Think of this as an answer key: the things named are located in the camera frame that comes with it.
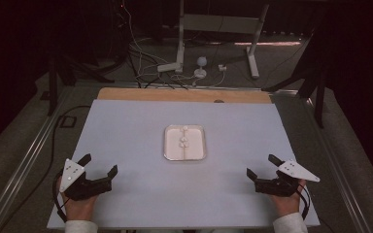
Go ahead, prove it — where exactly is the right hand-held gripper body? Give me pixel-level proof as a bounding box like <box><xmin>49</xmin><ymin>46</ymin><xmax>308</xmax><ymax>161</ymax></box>
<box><xmin>254</xmin><ymin>158</ymin><xmax>322</xmax><ymax>198</ymax></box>

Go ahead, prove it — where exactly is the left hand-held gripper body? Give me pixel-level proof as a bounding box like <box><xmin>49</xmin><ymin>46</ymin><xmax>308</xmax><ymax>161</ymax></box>
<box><xmin>58</xmin><ymin>158</ymin><xmax>115</xmax><ymax>202</ymax></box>

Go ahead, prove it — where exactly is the metal tray with white inside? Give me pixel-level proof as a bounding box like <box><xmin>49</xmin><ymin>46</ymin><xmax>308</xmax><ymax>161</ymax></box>
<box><xmin>163</xmin><ymin>124</ymin><xmax>208</xmax><ymax>162</ymax></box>

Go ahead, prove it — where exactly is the person's right hand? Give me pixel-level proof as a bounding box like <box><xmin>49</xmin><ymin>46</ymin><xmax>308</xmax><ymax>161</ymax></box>
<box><xmin>269</xmin><ymin>180</ymin><xmax>307</xmax><ymax>217</ymax></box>

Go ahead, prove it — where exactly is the person's left hand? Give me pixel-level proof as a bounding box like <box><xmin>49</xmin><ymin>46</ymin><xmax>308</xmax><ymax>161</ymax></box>
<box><xmin>59</xmin><ymin>190</ymin><xmax>100</xmax><ymax>223</ymax></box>

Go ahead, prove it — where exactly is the pale grey board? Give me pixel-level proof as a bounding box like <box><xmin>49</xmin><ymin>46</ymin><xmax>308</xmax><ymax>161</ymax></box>
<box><xmin>47</xmin><ymin>98</ymin><xmax>321</xmax><ymax>230</ymax></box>

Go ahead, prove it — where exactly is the black tripod stand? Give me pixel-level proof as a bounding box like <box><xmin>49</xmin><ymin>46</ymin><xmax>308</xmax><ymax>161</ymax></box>
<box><xmin>46</xmin><ymin>48</ymin><xmax>117</xmax><ymax>117</ymax></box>
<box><xmin>260</xmin><ymin>28</ymin><xmax>328</xmax><ymax>129</ymax></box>

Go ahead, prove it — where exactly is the white power strip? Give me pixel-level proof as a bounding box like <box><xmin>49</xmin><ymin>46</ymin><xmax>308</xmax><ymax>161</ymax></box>
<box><xmin>156</xmin><ymin>61</ymin><xmax>183</xmax><ymax>74</ymax></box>

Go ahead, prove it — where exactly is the small white globe lamp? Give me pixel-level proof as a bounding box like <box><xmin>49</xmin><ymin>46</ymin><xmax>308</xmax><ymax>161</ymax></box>
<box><xmin>193</xmin><ymin>55</ymin><xmax>209</xmax><ymax>80</ymax></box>

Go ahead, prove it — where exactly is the white metal stand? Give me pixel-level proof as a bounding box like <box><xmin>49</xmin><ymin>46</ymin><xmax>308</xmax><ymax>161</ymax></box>
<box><xmin>175</xmin><ymin>0</ymin><xmax>270</xmax><ymax>80</ymax></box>

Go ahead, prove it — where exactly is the right hand-held gripper black cable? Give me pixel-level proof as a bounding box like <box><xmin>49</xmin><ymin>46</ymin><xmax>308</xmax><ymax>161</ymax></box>
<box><xmin>295</xmin><ymin>183</ymin><xmax>312</xmax><ymax>221</ymax></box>

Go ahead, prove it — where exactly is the hand-held gripper black cable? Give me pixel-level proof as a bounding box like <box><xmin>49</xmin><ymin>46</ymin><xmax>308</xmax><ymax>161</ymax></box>
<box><xmin>295</xmin><ymin>183</ymin><xmax>312</xmax><ymax>221</ymax></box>
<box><xmin>51</xmin><ymin>170</ymin><xmax>70</xmax><ymax>224</ymax></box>

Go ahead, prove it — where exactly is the left hand-held gripper black cable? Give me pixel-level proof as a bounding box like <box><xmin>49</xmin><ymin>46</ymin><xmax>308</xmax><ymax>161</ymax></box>
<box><xmin>51</xmin><ymin>170</ymin><xmax>70</xmax><ymax>224</ymax></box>

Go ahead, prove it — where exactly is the black floor cable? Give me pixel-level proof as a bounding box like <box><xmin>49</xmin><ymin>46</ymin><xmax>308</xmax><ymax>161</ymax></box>
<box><xmin>0</xmin><ymin>104</ymin><xmax>92</xmax><ymax>233</ymax></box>

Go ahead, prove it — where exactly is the aluminium floor rail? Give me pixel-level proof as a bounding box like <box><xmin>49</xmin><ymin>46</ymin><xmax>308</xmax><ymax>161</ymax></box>
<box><xmin>0</xmin><ymin>86</ymin><xmax>75</xmax><ymax>233</ymax></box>
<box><xmin>304</xmin><ymin>96</ymin><xmax>373</xmax><ymax>233</ymax></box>

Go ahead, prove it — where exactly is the white cable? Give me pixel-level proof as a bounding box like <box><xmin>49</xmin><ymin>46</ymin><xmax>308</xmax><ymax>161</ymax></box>
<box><xmin>121</xmin><ymin>0</ymin><xmax>169</xmax><ymax>82</ymax></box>

